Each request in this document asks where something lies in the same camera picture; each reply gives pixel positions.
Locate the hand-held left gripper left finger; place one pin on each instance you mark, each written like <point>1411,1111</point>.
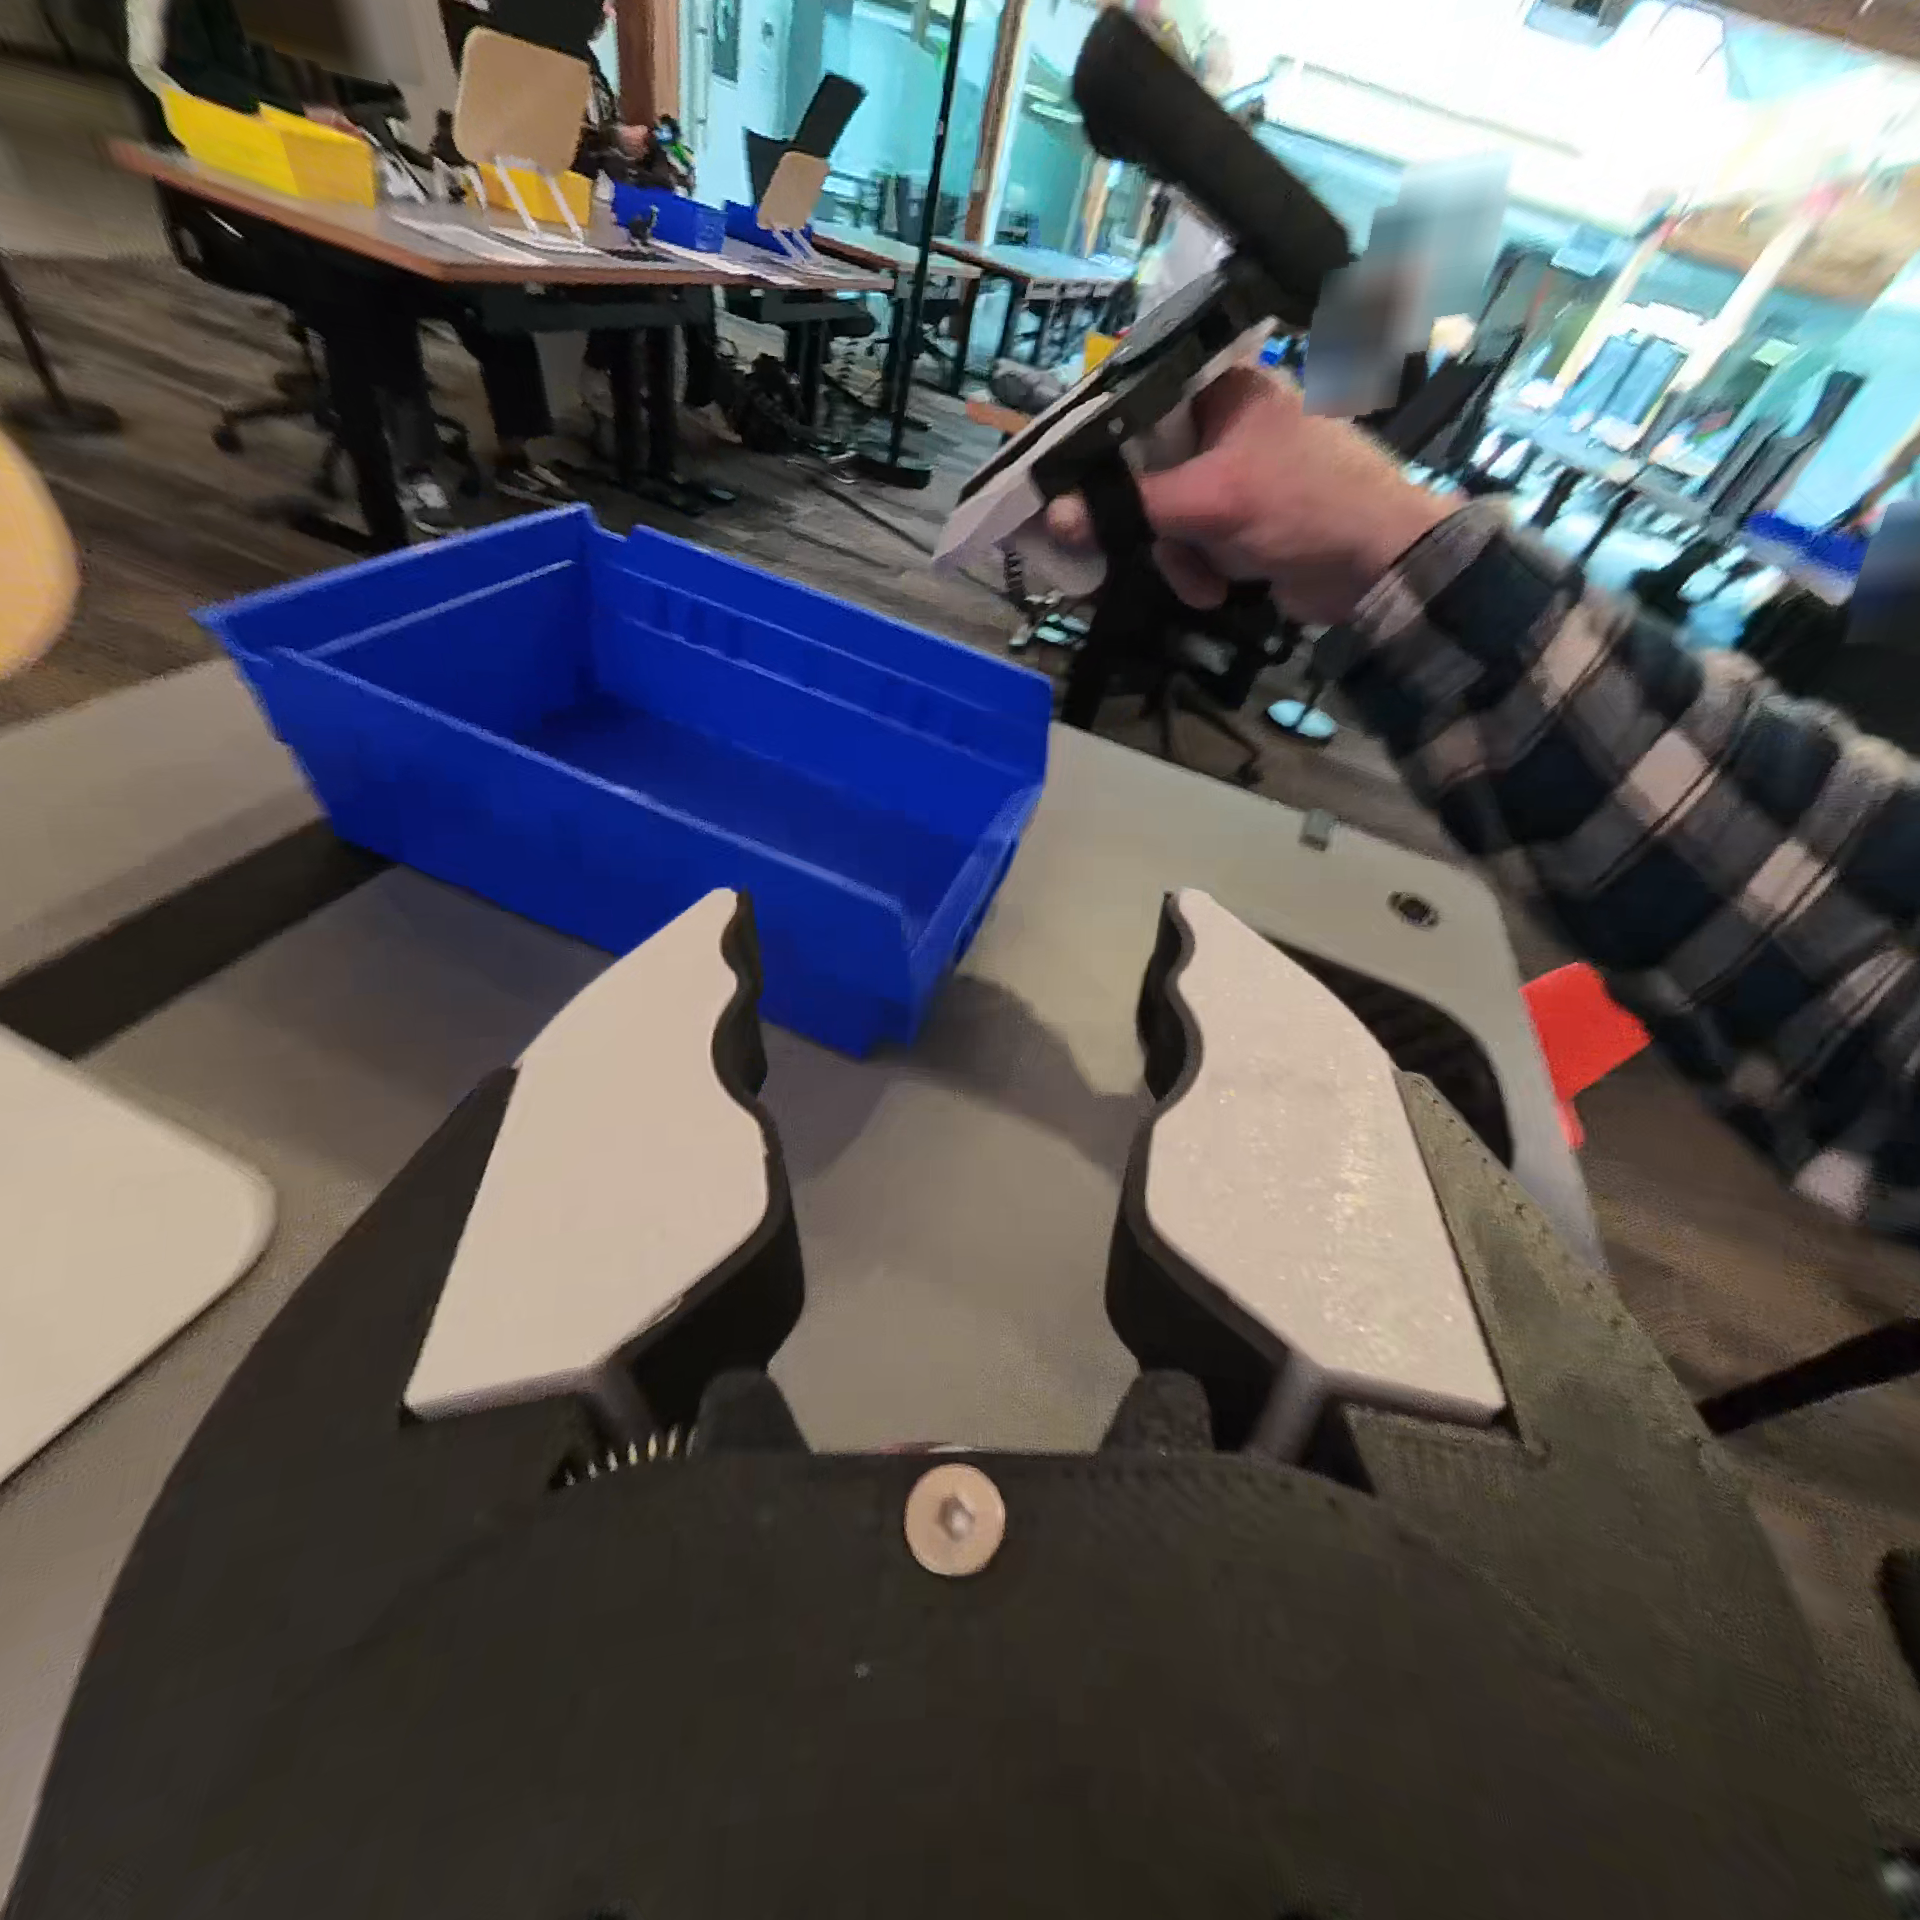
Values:
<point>617,1185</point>

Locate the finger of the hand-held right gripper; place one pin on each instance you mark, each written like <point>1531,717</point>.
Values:
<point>1013,487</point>

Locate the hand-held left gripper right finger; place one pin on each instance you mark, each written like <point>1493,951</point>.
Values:
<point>1307,1201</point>

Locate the blue plastic bin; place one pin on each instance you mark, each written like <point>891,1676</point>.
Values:
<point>629,781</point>

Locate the person's right forearm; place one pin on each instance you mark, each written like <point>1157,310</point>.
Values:
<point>1652,811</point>

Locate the grey desk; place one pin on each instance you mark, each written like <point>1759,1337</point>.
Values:
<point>931,1230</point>

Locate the person's right hand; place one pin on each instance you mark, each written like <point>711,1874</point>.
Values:
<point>1277,495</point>

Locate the black wrist rest pad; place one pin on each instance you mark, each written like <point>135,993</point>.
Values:
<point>1425,1037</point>

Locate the orange traffic cone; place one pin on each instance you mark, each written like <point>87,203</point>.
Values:
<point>1577,1037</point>

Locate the small blue storage bin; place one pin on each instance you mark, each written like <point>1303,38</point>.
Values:
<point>668,215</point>

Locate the white stand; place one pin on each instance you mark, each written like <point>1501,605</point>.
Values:
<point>106,1230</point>

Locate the black metal bar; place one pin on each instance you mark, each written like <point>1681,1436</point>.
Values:
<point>1810,1381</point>

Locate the background wooden table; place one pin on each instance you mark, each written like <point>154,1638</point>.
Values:
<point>452,255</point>

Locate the yellow storage bin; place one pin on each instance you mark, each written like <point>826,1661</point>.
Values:
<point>270,150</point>

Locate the wooden board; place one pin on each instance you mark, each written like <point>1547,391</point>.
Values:
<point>30,548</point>

